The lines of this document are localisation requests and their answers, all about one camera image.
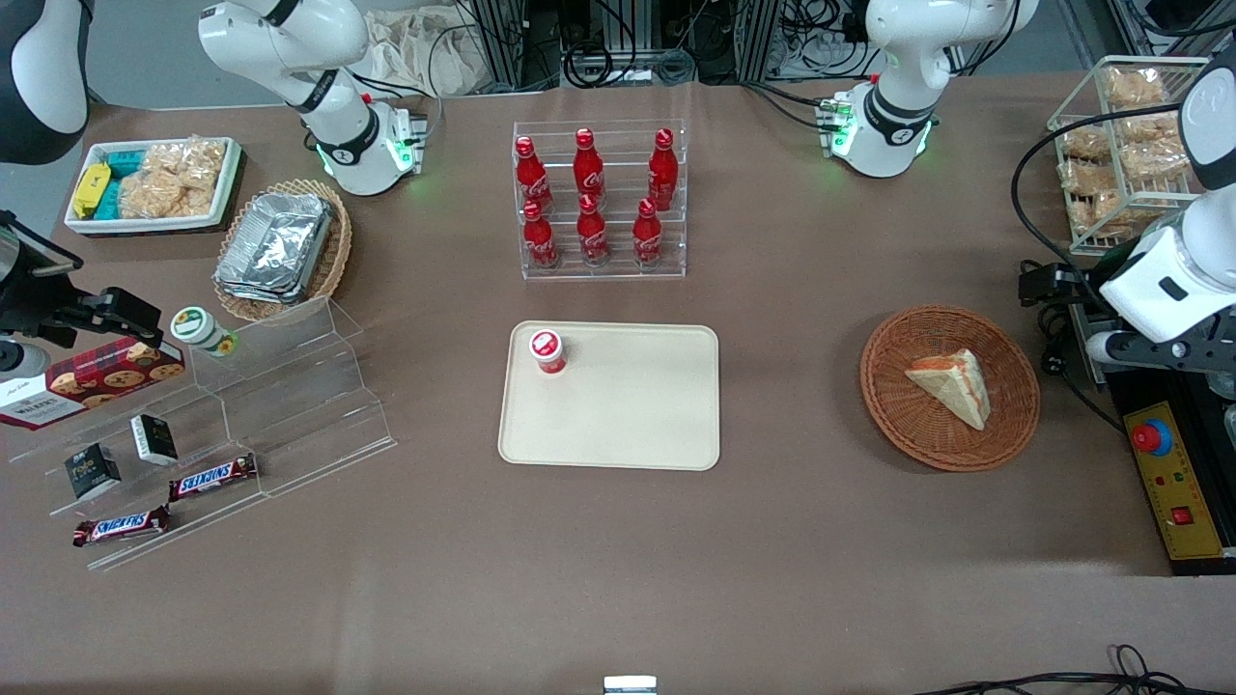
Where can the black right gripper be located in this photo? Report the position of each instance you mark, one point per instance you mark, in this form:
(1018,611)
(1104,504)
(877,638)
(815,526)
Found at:
(29,301)

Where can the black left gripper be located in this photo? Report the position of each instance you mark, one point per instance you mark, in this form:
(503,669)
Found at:
(1074,286)

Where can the triangular sandwich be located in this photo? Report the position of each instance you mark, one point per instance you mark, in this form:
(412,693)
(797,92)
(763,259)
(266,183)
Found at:
(956,384)

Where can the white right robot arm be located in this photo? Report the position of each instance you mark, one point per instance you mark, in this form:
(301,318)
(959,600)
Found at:
(333,106)

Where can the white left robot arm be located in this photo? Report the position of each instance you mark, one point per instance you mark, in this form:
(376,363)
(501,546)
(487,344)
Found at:
(898,97)

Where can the white rectangular snack tray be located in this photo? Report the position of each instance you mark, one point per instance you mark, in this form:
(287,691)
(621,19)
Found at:
(228,179)

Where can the round brown wicker basket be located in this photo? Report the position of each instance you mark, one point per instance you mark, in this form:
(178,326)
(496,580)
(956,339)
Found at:
(908,425)

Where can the oval light wicker basket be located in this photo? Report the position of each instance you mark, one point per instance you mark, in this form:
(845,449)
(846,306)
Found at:
(333,261)

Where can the beige plastic tray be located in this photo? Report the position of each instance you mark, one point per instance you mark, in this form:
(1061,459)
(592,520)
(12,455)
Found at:
(628,415)

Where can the red cookie box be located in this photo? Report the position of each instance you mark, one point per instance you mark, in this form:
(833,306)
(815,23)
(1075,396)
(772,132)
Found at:
(87,381)

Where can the bagged fried snack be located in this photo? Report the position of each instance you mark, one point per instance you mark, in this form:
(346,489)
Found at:
(1154,159)
(1086,179)
(1154,125)
(1085,143)
(1135,87)
(1106,212)

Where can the green and white cup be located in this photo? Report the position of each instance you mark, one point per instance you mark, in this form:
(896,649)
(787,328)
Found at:
(201,330)

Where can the teal snack packet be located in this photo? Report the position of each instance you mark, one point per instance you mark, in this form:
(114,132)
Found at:
(109,200)
(126,160)

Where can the yellow snack packet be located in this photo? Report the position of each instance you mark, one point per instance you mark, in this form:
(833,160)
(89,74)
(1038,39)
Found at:
(92,189)

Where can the clear bag of crackers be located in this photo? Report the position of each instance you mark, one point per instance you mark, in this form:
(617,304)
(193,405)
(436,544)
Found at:
(193,157)
(159,196)

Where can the small black box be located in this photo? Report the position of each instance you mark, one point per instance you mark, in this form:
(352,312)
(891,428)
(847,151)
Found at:
(92,472)
(154,439)

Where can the aluminium foil container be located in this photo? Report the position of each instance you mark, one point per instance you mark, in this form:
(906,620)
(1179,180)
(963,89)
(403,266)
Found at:
(275,246)

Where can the brown chocolate bar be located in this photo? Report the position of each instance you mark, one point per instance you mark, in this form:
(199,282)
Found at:
(212,477)
(121,526)

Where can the clear acrylic step display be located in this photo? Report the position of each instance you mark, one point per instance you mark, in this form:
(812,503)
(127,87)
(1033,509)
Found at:
(290,405)

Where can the yellow control box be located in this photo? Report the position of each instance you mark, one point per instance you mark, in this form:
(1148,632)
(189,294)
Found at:
(1183,492)

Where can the black appliance housing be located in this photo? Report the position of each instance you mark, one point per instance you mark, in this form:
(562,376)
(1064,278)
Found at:
(1149,542)

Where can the red cola bottle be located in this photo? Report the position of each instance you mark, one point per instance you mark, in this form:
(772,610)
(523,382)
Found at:
(532,176)
(592,235)
(539,239)
(647,236)
(588,169)
(662,172)

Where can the beige cloth bag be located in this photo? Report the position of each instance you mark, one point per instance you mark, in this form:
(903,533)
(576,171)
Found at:
(415,48)

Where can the clear acrylic bottle rack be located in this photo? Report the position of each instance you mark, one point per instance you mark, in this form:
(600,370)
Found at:
(618,145)

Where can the red lidded cup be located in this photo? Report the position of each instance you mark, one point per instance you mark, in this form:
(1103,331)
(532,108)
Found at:
(547,351)

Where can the aluminium frame post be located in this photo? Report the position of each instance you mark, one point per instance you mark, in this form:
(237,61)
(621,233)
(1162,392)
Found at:
(758,39)
(512,43)

